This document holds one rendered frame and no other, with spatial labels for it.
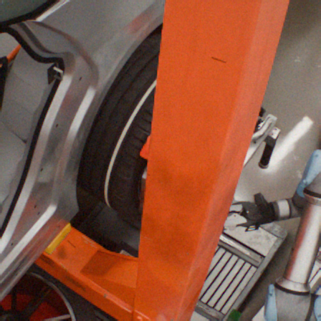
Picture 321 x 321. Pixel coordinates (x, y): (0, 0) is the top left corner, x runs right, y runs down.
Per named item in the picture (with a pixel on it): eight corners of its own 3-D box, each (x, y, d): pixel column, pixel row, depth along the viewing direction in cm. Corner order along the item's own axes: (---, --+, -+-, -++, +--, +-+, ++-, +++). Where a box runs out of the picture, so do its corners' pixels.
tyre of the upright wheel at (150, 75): (50, 148, 200) (90, 207, 261) (109, 186, 193) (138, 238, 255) (165, -2, 216) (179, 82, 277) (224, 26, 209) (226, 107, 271)
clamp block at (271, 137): (257, 125, 233) (259, 117, 228) (278, 138, 230) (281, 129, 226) (251, 135, 230) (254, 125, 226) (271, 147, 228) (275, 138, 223)
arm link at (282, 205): (291, 213, 219) (284, 193, 223) (279, 215, 218) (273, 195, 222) (286, 223, 225) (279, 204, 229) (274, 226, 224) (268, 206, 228)
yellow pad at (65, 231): (43, 208, 231) (42, 201, 227) (72, 228, 227) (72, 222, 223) (21, 234, 224) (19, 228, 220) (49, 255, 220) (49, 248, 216)
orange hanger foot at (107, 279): (45, 224, 245) (37, 175, 217) (156, 297, 231) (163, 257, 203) (20, 253, 237) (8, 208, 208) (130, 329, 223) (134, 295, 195)
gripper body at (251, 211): (243, 233, 223) (274, 227, 225) (247, 221, 216) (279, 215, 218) (237, 214, 227) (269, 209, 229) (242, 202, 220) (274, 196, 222)
